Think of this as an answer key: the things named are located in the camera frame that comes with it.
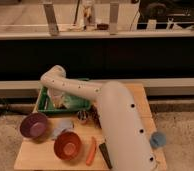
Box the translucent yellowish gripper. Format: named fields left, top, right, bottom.
left=48, top=89, right=64, bottom=108

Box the light blue cloth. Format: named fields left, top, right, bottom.
left=51, top=119, right=74, bottom=140

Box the black remote control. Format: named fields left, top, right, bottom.
left=99, top=143, right=112, bottom=169

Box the orange bowl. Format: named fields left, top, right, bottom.
left=54, top=132, right=82, bottom=161

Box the purple bowl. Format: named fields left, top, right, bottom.
left=20, top=113, right=48, bottom=139

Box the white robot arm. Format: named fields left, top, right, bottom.
left=40, top=65, right=158, bottom=171

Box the blue cup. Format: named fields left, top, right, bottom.
left=150, top=132, right=166, bottom=149

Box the dark grape bunch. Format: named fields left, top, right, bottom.
left=90, top=105, right=101, bottom=128

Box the green plastic tray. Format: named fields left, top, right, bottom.
left=37, top=87, right=91, bottom=115

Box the orange carrot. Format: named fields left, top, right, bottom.
left=86, top=137, right=97, bottom=166

